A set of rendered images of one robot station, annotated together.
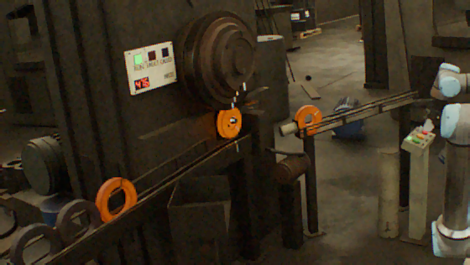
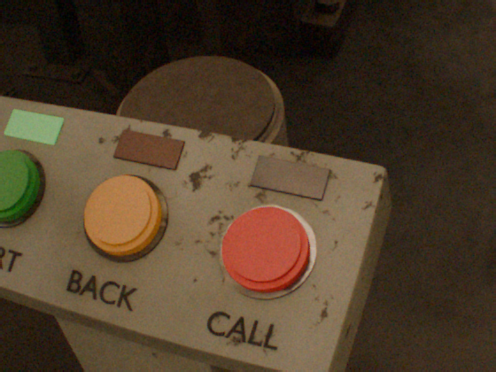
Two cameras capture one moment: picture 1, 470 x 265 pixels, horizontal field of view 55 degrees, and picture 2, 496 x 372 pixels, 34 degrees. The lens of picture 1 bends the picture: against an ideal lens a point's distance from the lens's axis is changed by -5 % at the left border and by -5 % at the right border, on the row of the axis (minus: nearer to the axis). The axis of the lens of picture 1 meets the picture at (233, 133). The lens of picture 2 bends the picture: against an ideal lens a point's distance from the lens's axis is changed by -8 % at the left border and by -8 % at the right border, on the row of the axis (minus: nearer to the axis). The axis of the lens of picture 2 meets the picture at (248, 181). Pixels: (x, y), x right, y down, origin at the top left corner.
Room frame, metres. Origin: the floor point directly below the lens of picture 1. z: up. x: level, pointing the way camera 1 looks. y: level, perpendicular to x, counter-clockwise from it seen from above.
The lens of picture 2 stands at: (2.26, -1.27, 0.92)
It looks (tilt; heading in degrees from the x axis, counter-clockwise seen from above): 48 degrees down; 77
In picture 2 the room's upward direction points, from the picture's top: 8 degrees counter-clockwise
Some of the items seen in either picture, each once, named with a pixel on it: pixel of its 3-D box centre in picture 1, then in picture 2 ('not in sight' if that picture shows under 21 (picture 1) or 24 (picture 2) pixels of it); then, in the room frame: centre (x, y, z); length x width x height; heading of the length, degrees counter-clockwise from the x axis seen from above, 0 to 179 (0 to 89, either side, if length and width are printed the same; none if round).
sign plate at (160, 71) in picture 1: (152, 67); not in sight; (2.01, 0.32, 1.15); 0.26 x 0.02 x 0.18; 140
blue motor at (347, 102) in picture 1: (347, 116); not in sight; (4.20, -1.10, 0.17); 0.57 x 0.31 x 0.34; 160
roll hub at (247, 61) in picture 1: (237, 60); not in sight; (2.14, -0.06, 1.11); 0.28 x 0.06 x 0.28; 140
